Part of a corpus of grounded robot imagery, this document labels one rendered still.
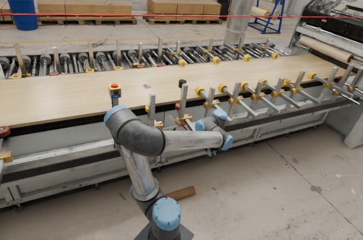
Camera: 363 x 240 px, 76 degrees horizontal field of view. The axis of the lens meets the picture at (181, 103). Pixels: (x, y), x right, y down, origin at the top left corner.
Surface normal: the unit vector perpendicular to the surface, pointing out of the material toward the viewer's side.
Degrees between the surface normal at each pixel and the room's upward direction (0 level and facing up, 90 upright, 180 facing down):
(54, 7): 90
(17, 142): 90
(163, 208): 5
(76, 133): 90
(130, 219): 0
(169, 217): 5
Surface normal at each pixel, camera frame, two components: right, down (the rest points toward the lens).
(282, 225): 0.11, -0.84
